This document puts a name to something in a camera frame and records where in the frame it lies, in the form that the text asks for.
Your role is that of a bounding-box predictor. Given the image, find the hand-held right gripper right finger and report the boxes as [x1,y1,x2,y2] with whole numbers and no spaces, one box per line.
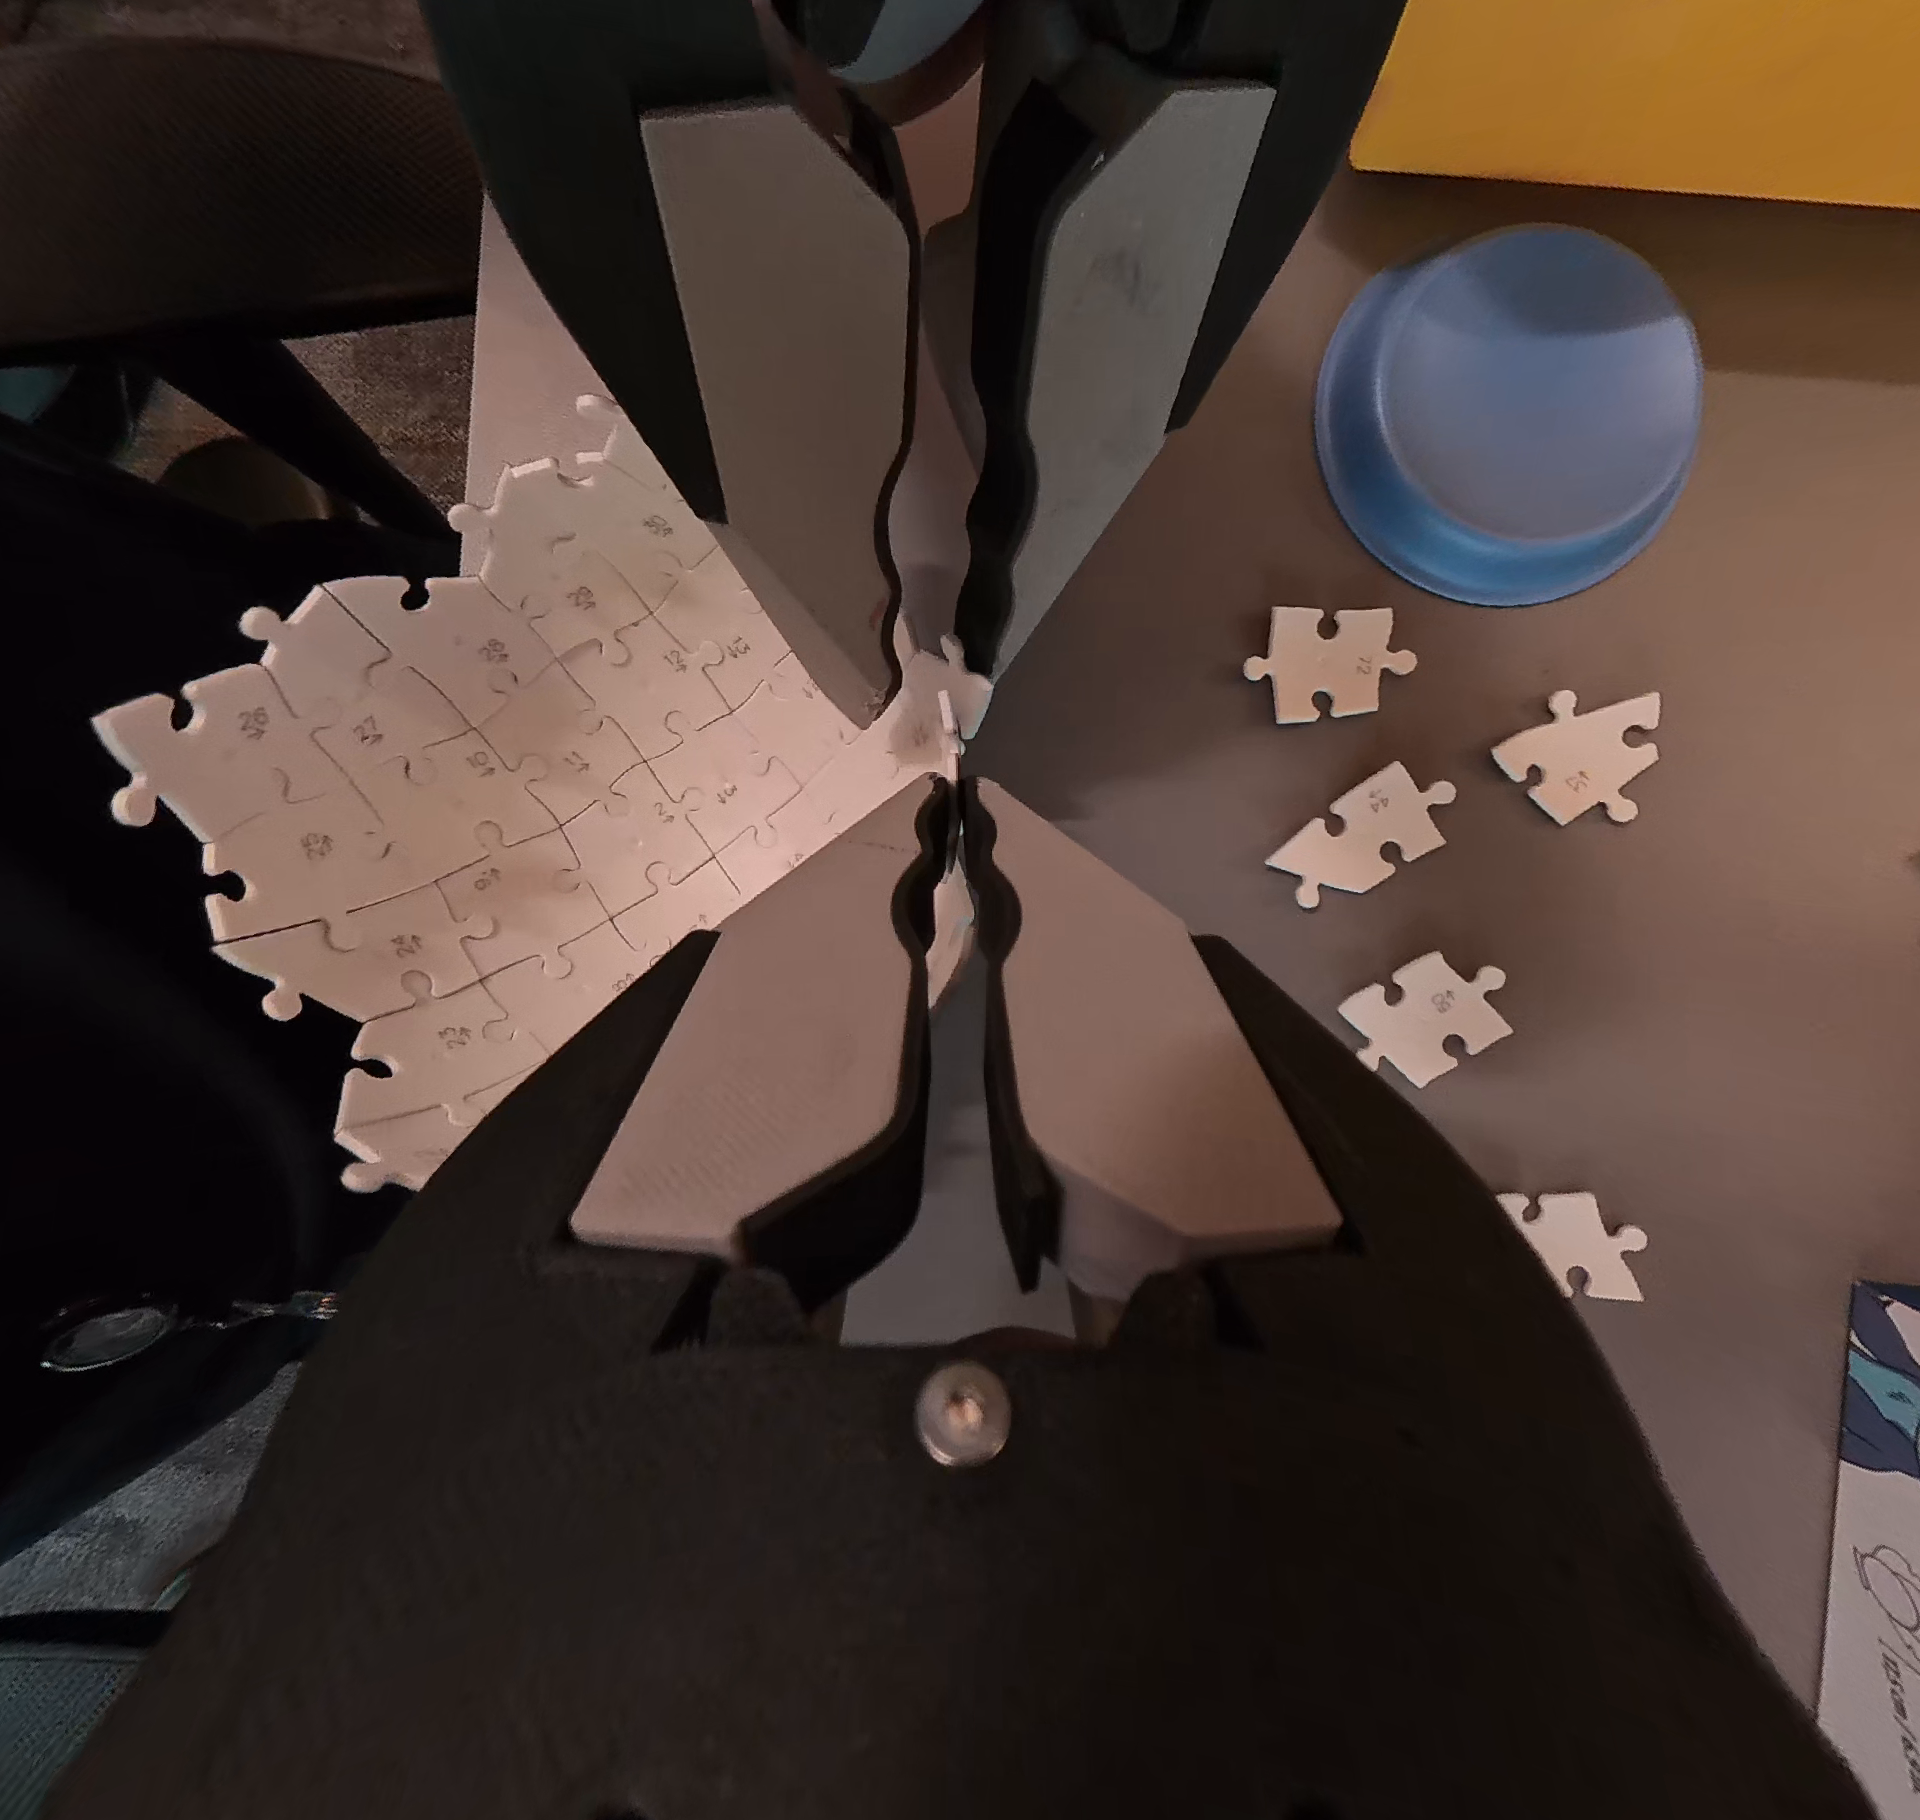
[961,777,1347,1313]

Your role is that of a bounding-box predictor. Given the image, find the single curved puzzle piece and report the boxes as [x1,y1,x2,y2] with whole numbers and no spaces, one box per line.
[891,632,996,1012]

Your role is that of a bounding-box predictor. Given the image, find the grey office chair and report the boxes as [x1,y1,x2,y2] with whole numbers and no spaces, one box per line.
[0,42,482,532]

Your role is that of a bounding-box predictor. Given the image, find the cartoon print puzzle box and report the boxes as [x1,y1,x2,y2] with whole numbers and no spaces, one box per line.
[1814,1280,1920,1792]

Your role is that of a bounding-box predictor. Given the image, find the partly built puzzle ball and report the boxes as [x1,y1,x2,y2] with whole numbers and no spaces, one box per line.
[89,394,961,1197]

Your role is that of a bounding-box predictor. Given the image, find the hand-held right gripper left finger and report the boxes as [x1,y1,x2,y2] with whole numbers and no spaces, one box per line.
[564,774,958,1313]

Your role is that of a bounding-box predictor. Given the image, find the person's dark clothed body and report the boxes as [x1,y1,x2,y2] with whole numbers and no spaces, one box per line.
[0,441,468,1553]

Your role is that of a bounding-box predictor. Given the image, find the blue plastic ball stand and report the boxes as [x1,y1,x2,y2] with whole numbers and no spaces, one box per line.
[1314,223,1703,609]

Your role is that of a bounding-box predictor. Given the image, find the white puzzle pieces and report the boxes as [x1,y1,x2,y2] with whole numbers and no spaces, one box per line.
[1242,602,1668,1304]

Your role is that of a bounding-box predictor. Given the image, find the yellow plastic bin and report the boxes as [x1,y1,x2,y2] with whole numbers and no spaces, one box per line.
[1349,0,1920,214]

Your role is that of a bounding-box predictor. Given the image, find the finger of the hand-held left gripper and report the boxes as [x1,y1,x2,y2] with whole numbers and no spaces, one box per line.
[636,95,924,730]
[952,46,1284,682]

